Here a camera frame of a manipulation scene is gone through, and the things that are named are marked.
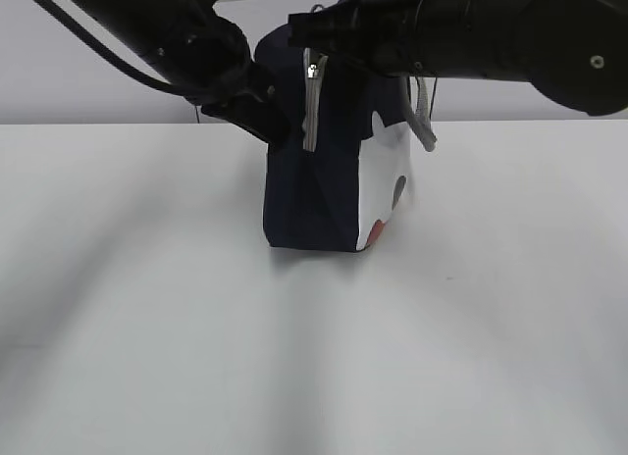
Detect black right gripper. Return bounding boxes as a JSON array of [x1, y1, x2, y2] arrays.
[[288, 0, 439, 77]]

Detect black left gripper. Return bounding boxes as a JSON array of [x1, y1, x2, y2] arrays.
[[159, 13, 290, 144]]

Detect navy blue lunch bag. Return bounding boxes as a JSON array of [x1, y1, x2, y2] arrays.
[[254, 25, 437, 252]]

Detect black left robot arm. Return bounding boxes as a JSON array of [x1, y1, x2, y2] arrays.
[[31, 0, 290, 146]]

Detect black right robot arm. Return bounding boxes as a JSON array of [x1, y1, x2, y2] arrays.
[[288, 0, 627, 117]]

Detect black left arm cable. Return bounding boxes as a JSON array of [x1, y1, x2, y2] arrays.
[[14, 0, 207, 96]]

